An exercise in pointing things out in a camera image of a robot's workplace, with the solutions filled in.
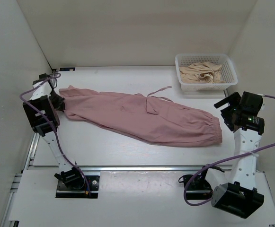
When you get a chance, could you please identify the pink trousers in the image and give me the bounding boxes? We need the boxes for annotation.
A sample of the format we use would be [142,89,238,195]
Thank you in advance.
[59,86,222,147]

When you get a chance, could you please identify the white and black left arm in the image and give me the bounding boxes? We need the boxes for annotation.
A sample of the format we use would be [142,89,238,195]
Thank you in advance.
[20,81,89,191]

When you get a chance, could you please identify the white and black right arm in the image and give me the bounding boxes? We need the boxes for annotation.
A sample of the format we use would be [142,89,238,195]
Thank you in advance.
[198,92,265,219]

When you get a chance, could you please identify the beige trousers in basket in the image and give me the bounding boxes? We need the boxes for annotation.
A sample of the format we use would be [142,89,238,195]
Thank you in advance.
[179,61,225,84]

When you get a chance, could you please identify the white perforated plastic basket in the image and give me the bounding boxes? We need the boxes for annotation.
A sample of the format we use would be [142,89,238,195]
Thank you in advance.
[175,54,238,92]

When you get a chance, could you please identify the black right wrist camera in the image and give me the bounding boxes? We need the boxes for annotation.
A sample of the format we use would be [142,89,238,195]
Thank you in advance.
[239,91,263,115]

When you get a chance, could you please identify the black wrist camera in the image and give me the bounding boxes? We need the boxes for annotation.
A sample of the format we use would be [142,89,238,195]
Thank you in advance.
[239,91,263,115]
[33,73,57,89]

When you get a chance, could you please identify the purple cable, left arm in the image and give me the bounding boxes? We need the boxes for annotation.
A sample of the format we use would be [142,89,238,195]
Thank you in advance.
[19,72,92,190]

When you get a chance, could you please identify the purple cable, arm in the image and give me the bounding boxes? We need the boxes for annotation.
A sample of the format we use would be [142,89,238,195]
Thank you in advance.
[19,72,92,190]
[183,94,275,207]

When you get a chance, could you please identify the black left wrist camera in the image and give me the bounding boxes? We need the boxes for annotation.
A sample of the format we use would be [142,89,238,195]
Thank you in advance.
[33,73,57,89]

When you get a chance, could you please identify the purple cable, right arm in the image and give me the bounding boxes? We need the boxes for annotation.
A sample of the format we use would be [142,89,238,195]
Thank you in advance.
[183,94,275,207]

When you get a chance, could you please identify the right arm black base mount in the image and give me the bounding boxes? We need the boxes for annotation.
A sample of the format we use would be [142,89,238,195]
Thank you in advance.
[186,175,213,203]

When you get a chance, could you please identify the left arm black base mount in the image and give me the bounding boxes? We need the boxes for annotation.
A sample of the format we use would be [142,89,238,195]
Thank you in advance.
[55,174,100,199]

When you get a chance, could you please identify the aluminium frame rail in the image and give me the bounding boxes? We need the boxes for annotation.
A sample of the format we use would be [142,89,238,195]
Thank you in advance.
[0,68,57,227]

